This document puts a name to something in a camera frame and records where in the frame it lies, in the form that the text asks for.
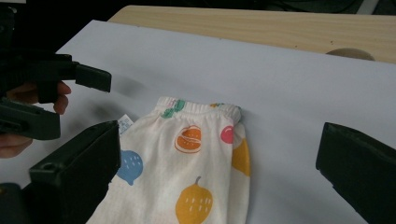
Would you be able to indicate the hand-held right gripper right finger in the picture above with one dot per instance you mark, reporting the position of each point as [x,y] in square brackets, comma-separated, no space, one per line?
[364,168]

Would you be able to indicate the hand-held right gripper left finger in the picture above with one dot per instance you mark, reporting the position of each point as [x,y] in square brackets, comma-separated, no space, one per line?
[77,168]

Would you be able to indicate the white fruit print pants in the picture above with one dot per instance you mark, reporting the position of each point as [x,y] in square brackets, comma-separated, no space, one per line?
[193,161]

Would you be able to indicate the grey metal stand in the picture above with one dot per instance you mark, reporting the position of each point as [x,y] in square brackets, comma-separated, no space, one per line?
[369,6]

